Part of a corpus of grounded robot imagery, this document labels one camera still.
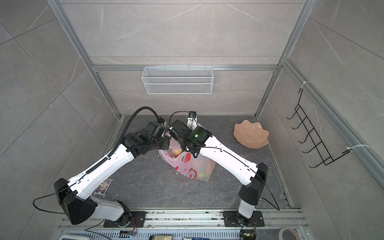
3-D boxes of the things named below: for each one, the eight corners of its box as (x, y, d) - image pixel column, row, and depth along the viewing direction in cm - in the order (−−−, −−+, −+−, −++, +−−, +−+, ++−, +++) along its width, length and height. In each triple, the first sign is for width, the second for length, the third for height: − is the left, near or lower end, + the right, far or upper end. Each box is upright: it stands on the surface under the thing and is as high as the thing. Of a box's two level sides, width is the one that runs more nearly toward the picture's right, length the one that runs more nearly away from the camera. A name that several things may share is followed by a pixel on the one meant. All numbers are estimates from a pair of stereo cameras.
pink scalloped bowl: (237, 151, 102) (239, 146, 97) (231, 125, 117) (233, 120, 112) (270, 151, 102) (274, 146, 97) (260, 125, 117) (263, 120, 113)
